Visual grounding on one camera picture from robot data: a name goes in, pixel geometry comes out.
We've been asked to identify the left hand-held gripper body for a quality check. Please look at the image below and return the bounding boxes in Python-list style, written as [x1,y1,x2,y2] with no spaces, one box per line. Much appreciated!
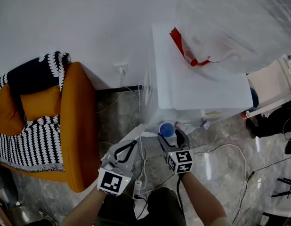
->
[97,160,134,197]

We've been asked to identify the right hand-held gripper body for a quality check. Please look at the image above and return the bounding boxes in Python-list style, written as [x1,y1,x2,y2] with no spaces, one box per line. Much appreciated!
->
[163,146,194,174]

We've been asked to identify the blue cup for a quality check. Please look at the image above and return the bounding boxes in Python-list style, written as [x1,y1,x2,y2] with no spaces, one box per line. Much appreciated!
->
[159,121,177,138]

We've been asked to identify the white water dispenser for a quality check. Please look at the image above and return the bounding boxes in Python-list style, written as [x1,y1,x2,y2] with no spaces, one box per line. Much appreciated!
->
[145,22,254,138]

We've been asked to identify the person's left forearm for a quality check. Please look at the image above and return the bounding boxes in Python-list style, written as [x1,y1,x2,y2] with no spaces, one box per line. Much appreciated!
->
[63,188,109,226]

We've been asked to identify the person's right forearm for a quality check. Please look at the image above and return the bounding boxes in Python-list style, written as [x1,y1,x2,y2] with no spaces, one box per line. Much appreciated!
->
[182,172,228,226]

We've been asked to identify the white power strip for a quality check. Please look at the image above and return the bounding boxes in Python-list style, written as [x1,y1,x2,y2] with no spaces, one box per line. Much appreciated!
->
[133,179,144,199]

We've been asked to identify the orange sofa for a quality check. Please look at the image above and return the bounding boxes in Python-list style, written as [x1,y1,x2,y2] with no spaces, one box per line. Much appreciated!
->
[0,61,100,194]

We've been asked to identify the person's black trousers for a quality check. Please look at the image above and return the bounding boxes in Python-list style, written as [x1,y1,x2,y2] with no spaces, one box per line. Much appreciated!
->
[96,186,187,226]

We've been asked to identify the black white striped blanket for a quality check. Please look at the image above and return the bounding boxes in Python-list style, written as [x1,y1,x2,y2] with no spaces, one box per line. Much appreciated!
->
[0,51,71,173]

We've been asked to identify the blue-grey waste bin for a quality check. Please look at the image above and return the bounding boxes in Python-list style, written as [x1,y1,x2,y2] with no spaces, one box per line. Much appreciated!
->
[250,87,259,108]

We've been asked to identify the orange sofa cushion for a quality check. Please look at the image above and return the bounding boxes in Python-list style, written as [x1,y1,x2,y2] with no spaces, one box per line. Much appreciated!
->
[0,86,26,137]
[20,86,63,122]

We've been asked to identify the white sink vanity unit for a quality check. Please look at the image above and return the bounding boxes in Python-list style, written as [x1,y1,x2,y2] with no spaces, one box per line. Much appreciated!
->
[246,53,291,119]

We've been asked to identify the black metal stand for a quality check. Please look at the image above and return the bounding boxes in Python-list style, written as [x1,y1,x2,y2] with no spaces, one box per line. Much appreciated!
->
[271,177,291,198]

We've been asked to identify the clear large water bottle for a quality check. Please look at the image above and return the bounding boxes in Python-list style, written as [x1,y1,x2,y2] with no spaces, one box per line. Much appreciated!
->
[169,0,291,82]

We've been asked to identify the white power cable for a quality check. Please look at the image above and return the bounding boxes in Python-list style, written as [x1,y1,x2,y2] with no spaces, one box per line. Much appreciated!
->
[96,72,142,127]
[136,79,151,181]

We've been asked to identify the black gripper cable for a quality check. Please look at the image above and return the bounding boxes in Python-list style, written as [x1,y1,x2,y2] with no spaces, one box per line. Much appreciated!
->
[177,175,185,212]

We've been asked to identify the black power strip cable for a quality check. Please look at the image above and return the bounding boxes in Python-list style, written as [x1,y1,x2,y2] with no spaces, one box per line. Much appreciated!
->
[133,194,149,220]

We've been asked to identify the long white cable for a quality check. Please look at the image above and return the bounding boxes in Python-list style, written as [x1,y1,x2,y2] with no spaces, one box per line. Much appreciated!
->
[138,144,248,224]

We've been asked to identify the long black cable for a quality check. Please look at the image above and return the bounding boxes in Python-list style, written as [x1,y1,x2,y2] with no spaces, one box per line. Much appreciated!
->
[232,154,291,225]

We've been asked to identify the white wall socket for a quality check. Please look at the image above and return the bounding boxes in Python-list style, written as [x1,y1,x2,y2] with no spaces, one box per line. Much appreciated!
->
[113,62,129,76]

